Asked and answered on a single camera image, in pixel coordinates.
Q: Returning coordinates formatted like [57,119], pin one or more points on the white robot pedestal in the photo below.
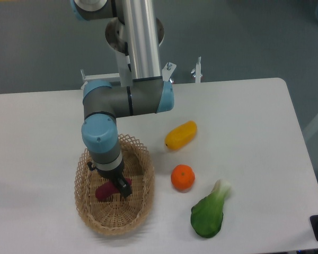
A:
[123,71]

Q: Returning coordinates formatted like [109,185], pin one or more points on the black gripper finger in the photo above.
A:
[123,185]

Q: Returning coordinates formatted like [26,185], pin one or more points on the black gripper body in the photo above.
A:
[115,175]

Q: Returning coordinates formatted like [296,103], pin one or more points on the orange tangerine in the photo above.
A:
[182,177]

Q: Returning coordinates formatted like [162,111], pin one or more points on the green bok choy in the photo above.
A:
[207,215]

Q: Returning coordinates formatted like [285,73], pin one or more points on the purple sweet potato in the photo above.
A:
[108,189]

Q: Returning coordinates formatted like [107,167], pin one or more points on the woven wicker basket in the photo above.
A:
[116,215]

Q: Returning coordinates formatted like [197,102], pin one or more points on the white metal base frame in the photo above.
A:
[167,72]

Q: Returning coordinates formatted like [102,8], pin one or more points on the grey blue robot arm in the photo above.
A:
[103,103]

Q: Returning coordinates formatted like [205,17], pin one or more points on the yellow mango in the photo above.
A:
[181,135]

